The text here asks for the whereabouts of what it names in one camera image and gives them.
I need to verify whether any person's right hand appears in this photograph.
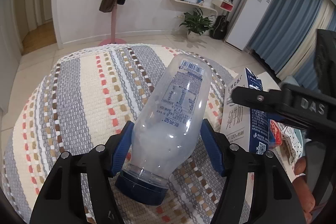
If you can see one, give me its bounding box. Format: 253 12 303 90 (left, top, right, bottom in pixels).
293 156 317 224

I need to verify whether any blue curtain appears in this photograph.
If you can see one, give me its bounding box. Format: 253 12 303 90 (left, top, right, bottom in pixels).
247 0 325 75

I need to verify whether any white refrigerator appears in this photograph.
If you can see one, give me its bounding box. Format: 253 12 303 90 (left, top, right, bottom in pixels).
225 0 278 51

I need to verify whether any clear plastic bottle blue cap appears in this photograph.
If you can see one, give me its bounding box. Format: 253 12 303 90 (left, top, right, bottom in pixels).
115 54 213 206

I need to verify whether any woven striped tablecloth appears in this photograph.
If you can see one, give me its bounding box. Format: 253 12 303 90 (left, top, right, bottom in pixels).
0 43 263 224

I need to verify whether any teal grey sofa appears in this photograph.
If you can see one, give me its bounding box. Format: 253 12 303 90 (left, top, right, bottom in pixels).
282 76 299 87

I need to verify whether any green potted plant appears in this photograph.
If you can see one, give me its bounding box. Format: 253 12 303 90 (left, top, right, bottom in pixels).
180 7 215 43

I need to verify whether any white curved low shelf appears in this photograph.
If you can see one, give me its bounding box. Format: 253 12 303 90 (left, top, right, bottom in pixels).
166 0 218 16

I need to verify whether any black acoustic guitar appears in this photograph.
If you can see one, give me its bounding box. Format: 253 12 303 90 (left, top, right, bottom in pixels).
210 0 235 40

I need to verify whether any red white wall box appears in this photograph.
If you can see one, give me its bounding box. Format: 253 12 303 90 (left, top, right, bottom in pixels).
212 0 234 13

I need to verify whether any small red box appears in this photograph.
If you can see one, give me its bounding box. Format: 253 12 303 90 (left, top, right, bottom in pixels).
268 120 283 148

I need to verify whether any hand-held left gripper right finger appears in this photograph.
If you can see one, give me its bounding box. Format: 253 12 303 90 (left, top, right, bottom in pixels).
200 118 305 224

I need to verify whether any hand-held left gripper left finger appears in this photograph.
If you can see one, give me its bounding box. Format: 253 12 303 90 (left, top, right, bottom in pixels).
29 121 135 224

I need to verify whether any cream curtain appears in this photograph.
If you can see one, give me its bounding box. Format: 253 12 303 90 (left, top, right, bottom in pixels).
279 0 336 81

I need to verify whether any blue white milk carton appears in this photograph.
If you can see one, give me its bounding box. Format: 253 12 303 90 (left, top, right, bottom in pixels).
219 67 269 155

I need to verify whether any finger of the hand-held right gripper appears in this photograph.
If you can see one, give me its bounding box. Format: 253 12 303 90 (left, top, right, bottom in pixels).
231 86 288 116

